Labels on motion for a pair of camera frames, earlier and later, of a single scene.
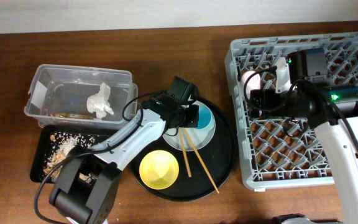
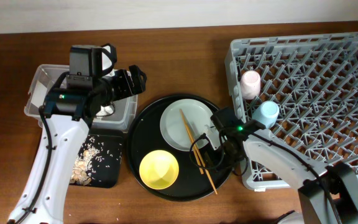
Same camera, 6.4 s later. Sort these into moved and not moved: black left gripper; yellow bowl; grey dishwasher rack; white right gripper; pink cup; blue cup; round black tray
Moved: black left gripper; blue cup; white right gripper
Not moved: round black tray; pink cup; yellow bowl; grey dishwasher rack
